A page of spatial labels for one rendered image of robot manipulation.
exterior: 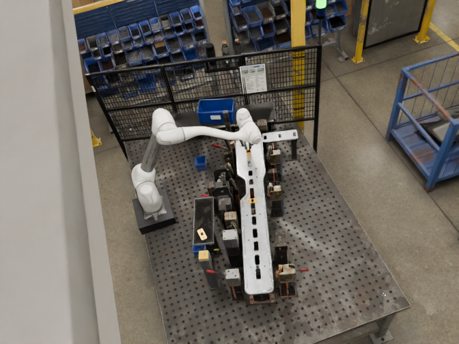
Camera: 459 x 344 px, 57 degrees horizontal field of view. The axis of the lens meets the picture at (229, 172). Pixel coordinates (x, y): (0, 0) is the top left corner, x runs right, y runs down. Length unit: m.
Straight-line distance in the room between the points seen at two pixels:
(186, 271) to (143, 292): 0.91
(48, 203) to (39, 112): 0.11
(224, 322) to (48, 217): 2.77
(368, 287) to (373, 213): 1.29
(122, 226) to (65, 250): 4.20
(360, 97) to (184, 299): 3.30
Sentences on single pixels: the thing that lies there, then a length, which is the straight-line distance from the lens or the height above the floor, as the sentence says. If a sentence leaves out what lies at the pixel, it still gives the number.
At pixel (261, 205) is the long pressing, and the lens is 3.09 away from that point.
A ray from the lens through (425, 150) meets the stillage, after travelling 4.67.
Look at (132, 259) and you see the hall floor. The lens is 4.27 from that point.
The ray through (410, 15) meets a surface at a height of 0.43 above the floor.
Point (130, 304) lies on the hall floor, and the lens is 4.07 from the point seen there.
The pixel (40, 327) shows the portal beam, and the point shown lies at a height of 3.33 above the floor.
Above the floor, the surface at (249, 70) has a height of 1.39.
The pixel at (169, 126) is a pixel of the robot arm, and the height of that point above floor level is 1.55.
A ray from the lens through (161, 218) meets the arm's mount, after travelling 3.43.
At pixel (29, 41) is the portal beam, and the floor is 3.33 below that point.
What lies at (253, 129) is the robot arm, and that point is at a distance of 2.98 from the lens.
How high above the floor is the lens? 3.56
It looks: 51 degrees down
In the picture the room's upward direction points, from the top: 12 degrees counter-clockwise
